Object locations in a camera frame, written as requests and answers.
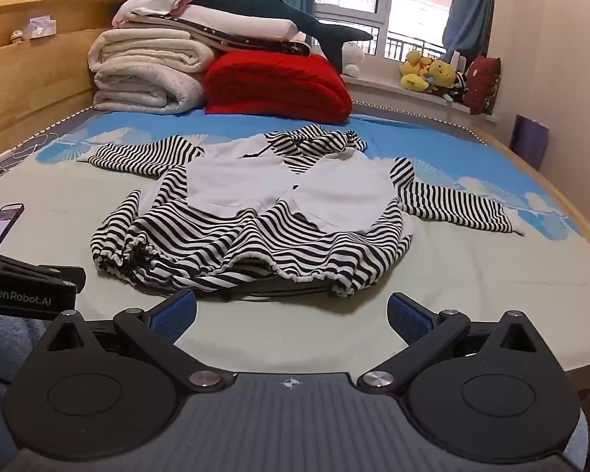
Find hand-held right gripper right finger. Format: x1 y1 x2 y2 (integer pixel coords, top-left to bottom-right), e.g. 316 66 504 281
356 292 554 396

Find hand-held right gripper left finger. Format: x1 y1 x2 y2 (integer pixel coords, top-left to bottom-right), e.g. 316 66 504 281
38 289 237 396

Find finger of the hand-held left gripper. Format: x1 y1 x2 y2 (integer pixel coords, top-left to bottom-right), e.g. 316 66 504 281
42 265 87 297

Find black white striped hooded top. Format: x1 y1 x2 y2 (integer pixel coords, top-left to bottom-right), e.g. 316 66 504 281
76 127 527 302

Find person's legs in blue jeans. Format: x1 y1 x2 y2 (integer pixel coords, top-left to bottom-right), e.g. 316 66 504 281
0 312 60 458

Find blue and beige bed sheet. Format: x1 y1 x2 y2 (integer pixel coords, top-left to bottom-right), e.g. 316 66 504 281
0 105 590 394

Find smartphone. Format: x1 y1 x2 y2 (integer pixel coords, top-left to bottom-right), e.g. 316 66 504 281
0 203 26 238

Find purple box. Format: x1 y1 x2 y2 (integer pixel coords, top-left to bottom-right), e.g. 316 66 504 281
510 114 550 171

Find folded white quilt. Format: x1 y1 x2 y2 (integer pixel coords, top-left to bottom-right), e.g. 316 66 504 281
87 27 218 115

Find yellow plush toy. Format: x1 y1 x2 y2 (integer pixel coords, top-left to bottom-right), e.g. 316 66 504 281
425 59 459 98
400 50 434 92

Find red cushion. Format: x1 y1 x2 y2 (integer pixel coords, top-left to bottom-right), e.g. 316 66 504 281
463 55 503 115

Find tissue box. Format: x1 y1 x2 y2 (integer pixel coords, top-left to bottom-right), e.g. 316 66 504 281
22 16 58 41

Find folded red blanket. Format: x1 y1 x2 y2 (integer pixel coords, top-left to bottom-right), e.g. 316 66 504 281
204 52 354 125

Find white plush toy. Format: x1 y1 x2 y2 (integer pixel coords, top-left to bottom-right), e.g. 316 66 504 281
341 42 367 78

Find dark patterned folded cloth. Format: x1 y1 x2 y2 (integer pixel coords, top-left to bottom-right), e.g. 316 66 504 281
150 14 312 58

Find folded cream blanket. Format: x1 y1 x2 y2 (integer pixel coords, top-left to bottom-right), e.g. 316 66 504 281
112 4 308 44

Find dark blue shark plush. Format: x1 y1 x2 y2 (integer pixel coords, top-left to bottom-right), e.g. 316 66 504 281
194 0 374 68

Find wooden bed frame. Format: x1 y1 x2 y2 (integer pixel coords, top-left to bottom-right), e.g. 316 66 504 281
0 0 590 404

